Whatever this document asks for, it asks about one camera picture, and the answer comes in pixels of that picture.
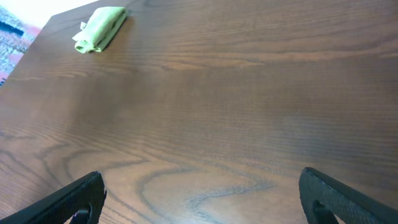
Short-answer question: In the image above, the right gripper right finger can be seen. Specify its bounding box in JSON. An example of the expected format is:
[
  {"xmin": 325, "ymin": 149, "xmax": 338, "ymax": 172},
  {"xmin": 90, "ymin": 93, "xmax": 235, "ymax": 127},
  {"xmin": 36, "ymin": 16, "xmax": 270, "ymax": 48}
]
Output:
[{"xmin": 298, "ymin": 167, "xmax": 397, "ymax": 224}]

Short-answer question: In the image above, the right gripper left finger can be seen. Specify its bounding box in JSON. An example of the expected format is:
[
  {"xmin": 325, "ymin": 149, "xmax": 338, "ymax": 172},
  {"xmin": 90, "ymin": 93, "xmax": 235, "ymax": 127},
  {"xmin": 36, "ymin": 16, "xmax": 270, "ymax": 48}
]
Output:
[{"xmin": 1, "ymin": 171, "xmax": 106, "ymax": 224}]

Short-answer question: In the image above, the folded green cloth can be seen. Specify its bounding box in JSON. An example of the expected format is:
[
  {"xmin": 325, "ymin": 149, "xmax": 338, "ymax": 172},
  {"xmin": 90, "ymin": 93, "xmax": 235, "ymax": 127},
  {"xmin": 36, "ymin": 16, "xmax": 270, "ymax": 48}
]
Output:
[{"xmin": 72, "ymin": 6, "xmax": 128, "ymax": 54}]

